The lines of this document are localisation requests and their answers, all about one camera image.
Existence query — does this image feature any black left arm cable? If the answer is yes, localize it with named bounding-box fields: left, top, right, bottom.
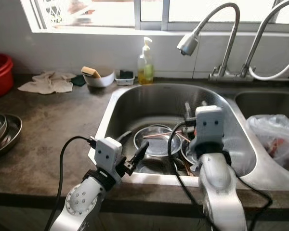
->
left=44, top=136, right=98, bottom=231

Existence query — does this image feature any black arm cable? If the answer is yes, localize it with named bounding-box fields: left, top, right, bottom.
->
left=44, top=136, right=98, bottom=231
left=168, top=120, right=273, bottom=231

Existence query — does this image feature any green scouring pad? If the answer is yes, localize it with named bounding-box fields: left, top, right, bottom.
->
left=70, top=75, right=87, bottom=87

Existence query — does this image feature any beige crumpled cloth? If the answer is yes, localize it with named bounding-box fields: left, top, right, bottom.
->
left=18, top=71, right=75, bottom=95

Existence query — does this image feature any clear plastic bag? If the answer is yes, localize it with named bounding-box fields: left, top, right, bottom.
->
left=246, top=114, right=289, bottom=171

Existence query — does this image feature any black sponge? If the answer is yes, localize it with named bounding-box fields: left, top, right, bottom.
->
left=118, top=70, right=134, bottom=79

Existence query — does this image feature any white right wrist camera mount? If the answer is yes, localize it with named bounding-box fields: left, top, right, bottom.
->
left=193, top=105, right=224, bottom=147

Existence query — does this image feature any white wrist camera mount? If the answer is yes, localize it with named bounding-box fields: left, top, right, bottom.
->
left=193, top=105, right=224, bottom=147
left=95, top=137, right=123, bottom=180

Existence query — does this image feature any bright window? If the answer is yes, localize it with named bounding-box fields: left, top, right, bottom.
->
left=19, top=0, right=289, bottom=35

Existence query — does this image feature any dish soap pump bottle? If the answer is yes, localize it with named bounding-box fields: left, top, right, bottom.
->
left=137, top=37, right=155, bottom=85

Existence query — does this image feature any red plastic basin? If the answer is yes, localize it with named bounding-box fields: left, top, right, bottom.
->
left=0, top=53, right=15, bottom=101

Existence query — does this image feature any small white tray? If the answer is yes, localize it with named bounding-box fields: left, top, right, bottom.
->
left=115, top=70, right=135, bottom=86

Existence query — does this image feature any stainless steel sink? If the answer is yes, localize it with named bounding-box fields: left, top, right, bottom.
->
left=88, top=83, right=289, bottom=191

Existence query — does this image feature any small steel dish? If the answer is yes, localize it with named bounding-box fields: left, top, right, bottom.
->
left=181, top=137, right=200, bottom=167

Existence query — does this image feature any steel faucet with spray head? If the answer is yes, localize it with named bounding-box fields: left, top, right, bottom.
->
left=177, top=2, right=241, bottom=81

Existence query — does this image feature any wooden chopstick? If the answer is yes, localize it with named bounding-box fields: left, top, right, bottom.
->
left=143, top=131, right=184, bottom=140
left=176, top=134, right=192, bottom=144

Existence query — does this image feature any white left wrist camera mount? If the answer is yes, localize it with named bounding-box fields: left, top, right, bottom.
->
left=95, top=137, right=123, bottom=180

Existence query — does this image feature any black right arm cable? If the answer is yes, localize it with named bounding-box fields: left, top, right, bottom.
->
left=168, top=120, right=273, bottom=231

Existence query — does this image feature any curved steel faucet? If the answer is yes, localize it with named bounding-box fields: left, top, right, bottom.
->
left=241, top=0, right=289, bottom=80

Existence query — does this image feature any flat steel dish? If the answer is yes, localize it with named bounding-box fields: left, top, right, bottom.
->
left=132, top=124, right=184, bottom=157

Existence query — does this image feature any white ceramic bowl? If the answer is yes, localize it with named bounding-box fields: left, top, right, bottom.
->
left=82, top=66, right=115, bottom=88

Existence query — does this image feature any white flexible hose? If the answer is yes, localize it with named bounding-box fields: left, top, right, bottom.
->
left=248, top=55, right=289, bottom=81

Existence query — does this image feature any yellow sponge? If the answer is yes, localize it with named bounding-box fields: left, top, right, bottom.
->
left=81, top=66, right=101, bottom=78

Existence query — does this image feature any stainless steel plate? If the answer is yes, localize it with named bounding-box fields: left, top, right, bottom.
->
left=0, top=114, right=23, bottom=157

